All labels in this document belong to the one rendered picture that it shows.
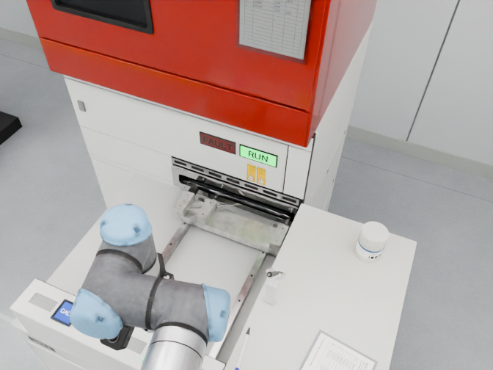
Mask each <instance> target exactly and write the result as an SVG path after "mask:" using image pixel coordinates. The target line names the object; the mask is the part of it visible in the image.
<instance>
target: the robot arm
mask: <svg viewBox="0 0 493 370"><path fill-rule="evenodd" d="M152 230H153V229H152V225H151V224H150V223H149V219H148V217H147V214H146V212H145V211H144V210H143V209H142V208H140V207H139V206H136V205H133V204H127V203H124V204H120V205H116V206H113V207H111V208H110V209H109V210H107V211H106V212H105V213H104V214H103V216H102V217H101V220H100V235H101V238H102V239H103V240H102V242H101V245H100V247H99V248H98V251H97V253H96V255H95V259H94V261H93V262H92V266H91V267H90V270H89V271H88V273H87V276H86V277H85V280H84V282H83V284H82V286H81V288H80V289H79V290H78V292H77V296H76V298H75V301H74V303H73V306H72V309H71V312H70V323H72V325H73V326H74V327H75V328H76V329H77V330H78V331H79V332H81V333H83V334H85V335H88V336H90V337H93V338H98V339H100V342H101V343H102V344H103V345H105V346H107V347H110V348H112V349H114V350H116V351H118V350H122V349H125V348H126V347H127V346H128V342H129V341H130V339H131V336H132V333H133V331H134V328H135V327H139V328H142V329H143V330H144V331H146V332H148V333H153V336H152V338H151V341H150V344H149V347H148V349H147V352H146V355H145V359H144V360H143V363H142V367H141V369H140V370H201V368H202V363H203V360H204V357H205V351H206V348H207V345H208V342H210V343H211V342H213V341H214V342H220V341H222V340H223V338H224V335H225V333H226V329H227V323H228V319H229V314H230V302H231V299H230V294H229V293H228V292H227V291H226V290H224V289H218V288H215V287H211V286H206V285H205V284H204V283H201V285H200V284H196V283H188V282H183V281H179V280H175V279H174V275H173V274H171V273H169V272H167V271H166V270H165V266H164V259H163V255H162V254H160V253H157V252H156V247H155V243H154V240H153V234H152ZM167 275H168V276H169V279H166V278H164V276H165V277H167Z"/></svg>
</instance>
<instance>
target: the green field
mask: <svg viewBox="0 0 493 370"><path fill-rule="evenodd" d="M241 156H243V157H247V158H249V159H253V160H255V161H258V162H262V163H265V164H269V165H271V166H274V167H275V166H276V156H272V155H269V154H267V153H262V152H260V151H257V150H253V149H250V148H246V147H244V146H241Z"/></svg>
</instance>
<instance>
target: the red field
mask: <svg viewBox="0 0 493 370"><path fill-rule="evenodd" d="M200 137H201V143H202V144H205V145H209V146H211V147H215V148H218V149H221V150H225V151H227V152H231V153H234V143H231V142H227V141H224V140H222V139H217V138H215V137H211V136H208V135H205V134H201V133H200Z"/></svg>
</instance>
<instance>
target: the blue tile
mask: <svg viewBox="0 0 493 370"><path fill-rule="evenodd" d="M72 306H73V305H72V304H70V303H68V302H65V303H64V304H63V306H62V307H61V308H60V309H59V310H58V312H57V313H56V314H55V316H54V318H56V319H58V320H60V321H62V322H64V323H66V324H69V323H70V312H71V309H72Z"/></svg>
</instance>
